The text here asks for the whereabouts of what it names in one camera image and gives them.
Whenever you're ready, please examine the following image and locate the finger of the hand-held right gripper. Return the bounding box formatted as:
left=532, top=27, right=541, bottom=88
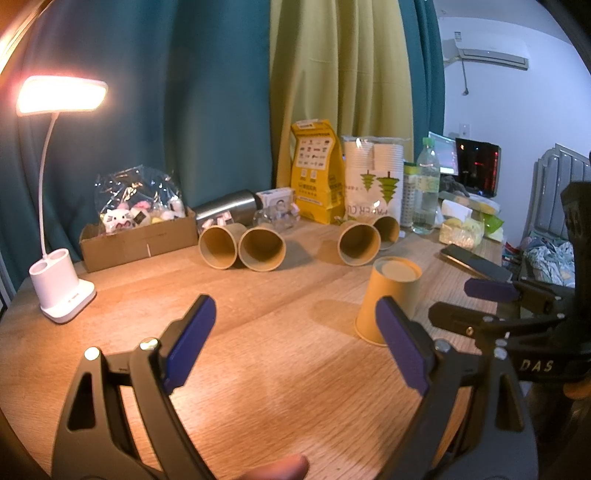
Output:
left=464, top=277, right=570, bottom=320
left=428, top=302, right=568, bottom=354

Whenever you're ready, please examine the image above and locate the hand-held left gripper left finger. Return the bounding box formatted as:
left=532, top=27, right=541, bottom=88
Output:
left=52, top=294, right=218, bottom=480

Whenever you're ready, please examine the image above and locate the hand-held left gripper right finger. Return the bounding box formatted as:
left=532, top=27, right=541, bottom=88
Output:
left=375, top=296, right=540, bottom=480

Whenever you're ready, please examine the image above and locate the yellow paper cup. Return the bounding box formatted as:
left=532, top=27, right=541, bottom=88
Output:
left=198, top=224, right=247, bottom=270
left=372, top=215, right=400, bottom=251
left=338, top=220, right=382, bottom=267
left=238, top=226, right=287, bottom=272
left=355, top=256, right=423, bottom=347

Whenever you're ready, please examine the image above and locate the person's left hand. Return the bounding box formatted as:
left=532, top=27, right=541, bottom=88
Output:
left=233, top=453, right=310, bottom=480

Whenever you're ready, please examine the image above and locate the black smartphone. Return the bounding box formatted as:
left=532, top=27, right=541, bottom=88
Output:
left=438, top=244, right=513, bottom=282

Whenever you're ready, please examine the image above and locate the green packet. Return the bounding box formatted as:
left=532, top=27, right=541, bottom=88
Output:
left=480, top=215, right=506, bottom=241

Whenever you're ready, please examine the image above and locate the patterned blanket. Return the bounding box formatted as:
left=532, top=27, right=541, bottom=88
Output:
left=522, top=239, right=578, bottom=289

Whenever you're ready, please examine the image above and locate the brown cardboard box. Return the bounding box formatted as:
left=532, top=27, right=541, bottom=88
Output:
left=78, top=207, right=199, bottom=273

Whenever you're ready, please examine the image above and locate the clear plastic water bottle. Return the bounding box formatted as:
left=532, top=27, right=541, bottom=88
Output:
left=412, top=137, right=439, bottom=235

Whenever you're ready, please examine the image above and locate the grey chair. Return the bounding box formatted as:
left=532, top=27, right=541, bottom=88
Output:
left=522, top=143, right=591, bottom=245

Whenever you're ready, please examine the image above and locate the white perforated container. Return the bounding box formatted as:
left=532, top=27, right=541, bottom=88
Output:
left=401, top=161, right=419, bottom=228

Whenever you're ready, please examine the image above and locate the black computer case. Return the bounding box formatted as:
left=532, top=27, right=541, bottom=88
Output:
left=455, top=137, right=502, bottom=197

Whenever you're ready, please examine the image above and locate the stainless steel bottle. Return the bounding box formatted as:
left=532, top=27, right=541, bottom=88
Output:
left=195, top=189, right=264, bottom=232

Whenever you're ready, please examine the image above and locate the clear bag of plush toys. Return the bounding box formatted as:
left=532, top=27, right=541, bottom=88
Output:
left=93, top=168, right=188, bottom=236

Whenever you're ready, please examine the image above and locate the computer monitor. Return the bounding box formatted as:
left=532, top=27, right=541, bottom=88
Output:
left=427, top=131, right=460, bottom=176

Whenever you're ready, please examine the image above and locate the clear plastic container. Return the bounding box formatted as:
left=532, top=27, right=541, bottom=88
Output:
left=253, top=203, right=301, bottom=232

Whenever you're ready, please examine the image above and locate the pack of white paper cups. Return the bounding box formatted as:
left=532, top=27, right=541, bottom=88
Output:
left=342, top=135, right=407, bottom=227

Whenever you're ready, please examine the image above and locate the small white box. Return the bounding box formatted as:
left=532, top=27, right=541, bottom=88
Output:
left=255, top=187, right=297, bottom=213

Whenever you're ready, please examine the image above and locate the yellow paper bag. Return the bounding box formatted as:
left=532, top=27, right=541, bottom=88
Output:
left=290, top=119, right=347, bottom=225

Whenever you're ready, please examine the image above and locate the teal curtain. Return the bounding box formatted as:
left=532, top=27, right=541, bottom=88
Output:
left=0, top=0, right=278, bottom=289
left=399, top=0, right=446, bottom=155

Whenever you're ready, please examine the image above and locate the white air conditioner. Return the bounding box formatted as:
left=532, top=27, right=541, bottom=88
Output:
left=441, top=37, right=529, bottom=71

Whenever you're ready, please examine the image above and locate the yellow curtain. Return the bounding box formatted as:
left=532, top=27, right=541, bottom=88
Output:
left=269, top=0, right=416, bottom=190

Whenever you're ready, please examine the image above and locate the white desk lamp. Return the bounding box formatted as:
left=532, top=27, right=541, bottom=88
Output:
left=16, top=75, right=109, bottom=324

